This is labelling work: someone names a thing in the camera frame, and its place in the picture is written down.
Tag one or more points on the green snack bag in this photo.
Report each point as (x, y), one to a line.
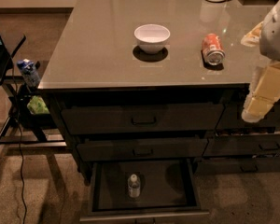
(37, 106)

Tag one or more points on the white ceramic bowl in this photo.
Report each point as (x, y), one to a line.
(151, 38)

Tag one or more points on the clear plastic water bottle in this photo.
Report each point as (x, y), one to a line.
(134, 186)

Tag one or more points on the dark cabinet with grey counter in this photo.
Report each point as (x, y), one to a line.
(151, 80)

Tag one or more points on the dark middle left drawer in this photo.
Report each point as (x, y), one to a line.
(155, 148)

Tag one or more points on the glass jar of snacks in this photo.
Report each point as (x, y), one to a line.
(251, 39)

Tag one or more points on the dark bottom right drawer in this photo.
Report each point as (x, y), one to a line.
(237, 166)

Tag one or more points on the dark top left drawer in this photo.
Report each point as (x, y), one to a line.
(141, 118)

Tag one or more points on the dark drawer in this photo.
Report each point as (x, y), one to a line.
(237, 145)
(155, 148)
(232, 118)
(141, 118)
(237, 166)

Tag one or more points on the open bottom drawer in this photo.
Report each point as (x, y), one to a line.
(168, 193)

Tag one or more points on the orange soda can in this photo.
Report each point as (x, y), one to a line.
(212, 50)

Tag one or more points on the dark top right drawer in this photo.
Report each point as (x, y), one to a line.
(232, 118)

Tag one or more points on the dark middle right drawer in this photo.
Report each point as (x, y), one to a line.
(237, 145)

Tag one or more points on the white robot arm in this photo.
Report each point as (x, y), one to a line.
(269, 41)

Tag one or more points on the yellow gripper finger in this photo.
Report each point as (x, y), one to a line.
(264, 90)

